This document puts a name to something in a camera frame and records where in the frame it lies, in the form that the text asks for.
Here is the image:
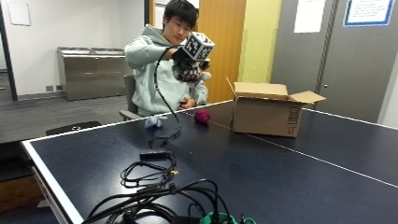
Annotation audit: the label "white board on wall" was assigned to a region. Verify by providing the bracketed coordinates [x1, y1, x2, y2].
[6, 0, 32, 27]

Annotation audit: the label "wooden door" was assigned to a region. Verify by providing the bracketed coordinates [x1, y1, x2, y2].
[199, 0, 249, 105]

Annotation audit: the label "bundle of thick black cables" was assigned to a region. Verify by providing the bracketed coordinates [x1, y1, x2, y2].
[80, 178, 235, 224]

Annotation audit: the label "thin black cable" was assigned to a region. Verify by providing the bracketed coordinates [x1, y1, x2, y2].
[120, 154, 180, 189]

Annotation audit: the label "stainless steel waste bins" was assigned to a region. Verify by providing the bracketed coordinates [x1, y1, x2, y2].
[56, 47, 134, 103]

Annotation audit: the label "wooden bench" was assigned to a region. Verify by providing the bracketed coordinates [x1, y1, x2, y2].
[0, 173, 47, 214]

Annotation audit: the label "blue framed poster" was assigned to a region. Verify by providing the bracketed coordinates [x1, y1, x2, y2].
[343, 0, 397, 27]

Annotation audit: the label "the person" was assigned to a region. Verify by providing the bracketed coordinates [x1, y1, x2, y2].
[124, 0, 211, 118]

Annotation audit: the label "grey chair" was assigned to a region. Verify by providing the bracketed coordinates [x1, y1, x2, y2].
[119, 74, 144, 122]

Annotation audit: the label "white cube of black markers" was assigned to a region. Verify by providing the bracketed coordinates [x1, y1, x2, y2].
[180, 31, 218, 63]

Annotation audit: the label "black chair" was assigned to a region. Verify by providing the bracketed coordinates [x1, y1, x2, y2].
[46, 120, 104, 137]

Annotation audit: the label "black and white soft toy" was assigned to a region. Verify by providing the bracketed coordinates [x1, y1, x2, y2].
[199, 59, 215, 83]

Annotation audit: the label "white paper sheet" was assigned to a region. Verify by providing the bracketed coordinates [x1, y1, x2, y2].
[293, 0, 329, 35]

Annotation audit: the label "green plastic thing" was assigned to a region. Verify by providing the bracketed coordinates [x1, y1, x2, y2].
[199, 212, 259, 224]

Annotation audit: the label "small pale lavender soft toy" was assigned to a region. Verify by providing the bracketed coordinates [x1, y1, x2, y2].
[144, 115, 170, 130]

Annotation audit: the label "black glove cable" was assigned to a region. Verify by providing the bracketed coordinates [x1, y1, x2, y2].
[148, 46, 184, 149]

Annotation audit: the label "brown cardboard box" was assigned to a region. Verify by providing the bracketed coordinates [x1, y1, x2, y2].
[226, 77, 328, 138]

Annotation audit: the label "magenta ball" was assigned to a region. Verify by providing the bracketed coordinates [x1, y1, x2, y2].
[194, 108, 212, 126]

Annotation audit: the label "small black device box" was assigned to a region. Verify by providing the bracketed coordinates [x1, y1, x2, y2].
[139, 149, 174, 161]

